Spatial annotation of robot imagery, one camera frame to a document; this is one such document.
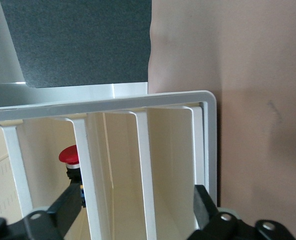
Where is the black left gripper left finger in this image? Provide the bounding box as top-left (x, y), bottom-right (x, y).
top-left (22, 184), bottom-right (83, 240)

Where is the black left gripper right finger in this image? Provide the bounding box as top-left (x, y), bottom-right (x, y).
top-left (191, 184), bottom-right (241, 240)

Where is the red emergency stop button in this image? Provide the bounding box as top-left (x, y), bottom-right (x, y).
top-left (58, 144), bottom-right (85, 208)

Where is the white drawer cabinet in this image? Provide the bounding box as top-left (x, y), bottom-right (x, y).
top-left (0, 89), bottom-right (218, 240)

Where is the brown table cover sheet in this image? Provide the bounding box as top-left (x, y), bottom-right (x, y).
top-left (147, 0), bottom-right (296, 240)

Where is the aluminium frame beam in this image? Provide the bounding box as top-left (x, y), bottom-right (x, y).
top-left (0, 0), bottom-right (26, 86)

